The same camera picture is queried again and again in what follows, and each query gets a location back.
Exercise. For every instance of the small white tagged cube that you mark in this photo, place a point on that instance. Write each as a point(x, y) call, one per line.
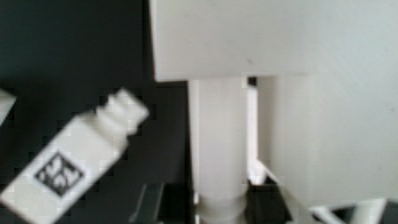
point(373, 211)

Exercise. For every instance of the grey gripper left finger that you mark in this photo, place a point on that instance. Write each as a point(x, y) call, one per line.
point(146, 214)

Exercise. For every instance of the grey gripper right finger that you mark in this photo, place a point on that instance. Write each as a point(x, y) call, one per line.
point(267, 209)

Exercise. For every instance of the white chair seat part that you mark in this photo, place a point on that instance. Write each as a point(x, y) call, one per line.
point(288, 62)

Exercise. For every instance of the white chair leg left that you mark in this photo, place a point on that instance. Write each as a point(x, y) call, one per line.
point(75, 160)

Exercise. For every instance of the white part at left edge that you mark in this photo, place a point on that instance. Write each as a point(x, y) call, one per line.
point(7, 100)

